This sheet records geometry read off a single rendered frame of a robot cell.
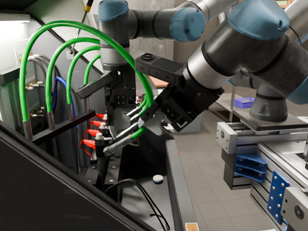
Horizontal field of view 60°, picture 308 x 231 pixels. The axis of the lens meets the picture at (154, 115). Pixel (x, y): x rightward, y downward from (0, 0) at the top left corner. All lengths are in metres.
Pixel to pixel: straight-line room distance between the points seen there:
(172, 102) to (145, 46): 7.39
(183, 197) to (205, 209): 1.50
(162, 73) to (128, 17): 0.23
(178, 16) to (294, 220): 0.60
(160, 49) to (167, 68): 7.44
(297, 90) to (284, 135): 0.78
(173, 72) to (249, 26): 0.17
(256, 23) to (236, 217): 1.98
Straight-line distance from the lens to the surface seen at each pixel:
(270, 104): 1.16
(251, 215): 2.33
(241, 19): 0.41
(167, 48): 7.99
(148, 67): 0.52
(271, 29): 0.40
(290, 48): 0.45
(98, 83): 0.72
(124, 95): 0.70
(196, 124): 3.61
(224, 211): 2.30
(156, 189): 1.03
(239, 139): 1.14
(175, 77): 0.50
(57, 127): 0.91
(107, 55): 0.69
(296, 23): 0.59
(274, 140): 1.22
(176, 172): 0.91
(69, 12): 1.09
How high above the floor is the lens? 1.43
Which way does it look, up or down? 20 degrees down
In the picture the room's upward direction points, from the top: straight up
